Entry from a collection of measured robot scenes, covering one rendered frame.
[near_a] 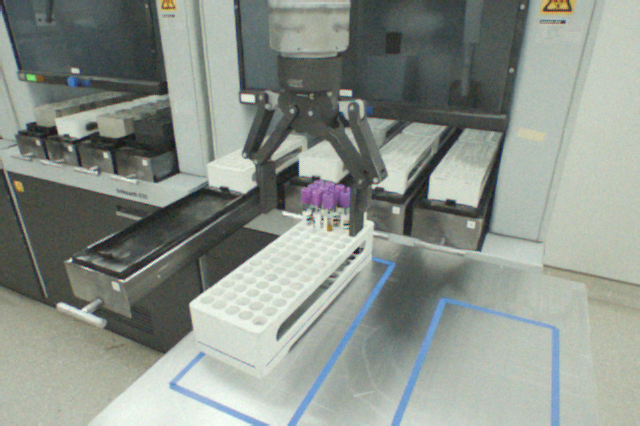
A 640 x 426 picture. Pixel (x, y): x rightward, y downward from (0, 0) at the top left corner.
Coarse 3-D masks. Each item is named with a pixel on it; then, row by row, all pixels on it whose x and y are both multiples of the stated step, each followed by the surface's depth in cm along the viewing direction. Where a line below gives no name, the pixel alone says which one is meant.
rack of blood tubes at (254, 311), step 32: (256, 256) 59; (288, 256) 59; (320, 256) 59; (352, 256) 67; (224, 288) 53; (256, 288) 53; (288, 288) 53; (320, 288) 62; (192, 320) 50; (224, 320) 47; (256, 320) 48; (288, 320) 56; (256, 352) 47
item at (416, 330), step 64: (384, 256) 71; (448, 256) 71; (320, 320) 57; (384, 320) 57; (448, 320) 57; (512, 320) 57; (576, 320) 57; (192, 384) 47; (256, 384) 47; (320, 384) 47; (384, 384) 47; (448, 384) 47; (512, 384) 47; (576, 384) 47
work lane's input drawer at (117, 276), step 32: (192, 192) 96; (224, 192) 96; (256, 192) 99; (160, 224) 85; (192, 224) 85; (224, 224) 88; (96, 256) 72; (128, 256) 75; (160, 256) 74; (192, 256) 81; (96, 288) 71; (128, 288) 68; (96, 320) 67
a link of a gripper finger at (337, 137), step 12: (312, 108) 51; (312, 120) 52; (324, 120) 52; (336, 120) 54; (324, 132) 52; (336, 132) 53; (336, 144) 53; (348, 144) 53; (348, 156) 52; (360, 156) 54; (348, 168) 53; (360, 168) 53; (360, 180) 53
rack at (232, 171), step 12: (288, 144) 112; (300, 144) 114; (228, 156) 103; (240, 156) 103; (276, 156) 105; (288, 156) 115; (216, 168) 96; (228, 168) 95; (240, 168) 96; (252, 168) 96; (276, 168) 111; (216, 180) 98; (228, 180) 96; (240, 180) 95; (252, 180) 105
